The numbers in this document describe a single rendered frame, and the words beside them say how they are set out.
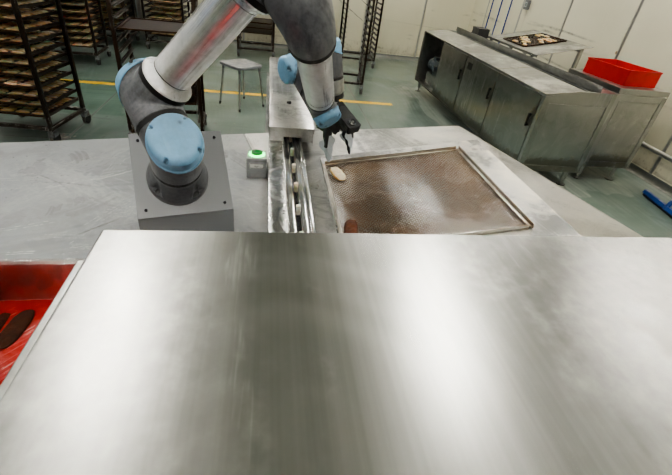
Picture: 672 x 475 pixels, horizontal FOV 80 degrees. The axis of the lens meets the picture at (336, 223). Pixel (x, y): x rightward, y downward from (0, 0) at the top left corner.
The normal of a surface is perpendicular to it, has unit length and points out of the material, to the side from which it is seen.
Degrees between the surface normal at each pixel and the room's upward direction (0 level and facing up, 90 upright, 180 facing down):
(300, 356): 0
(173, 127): 47
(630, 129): 91
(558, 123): 91
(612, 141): 90
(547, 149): 90
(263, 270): 0
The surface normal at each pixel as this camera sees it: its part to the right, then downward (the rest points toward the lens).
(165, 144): 0.39, -0.16
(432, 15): 0.14, 0.56
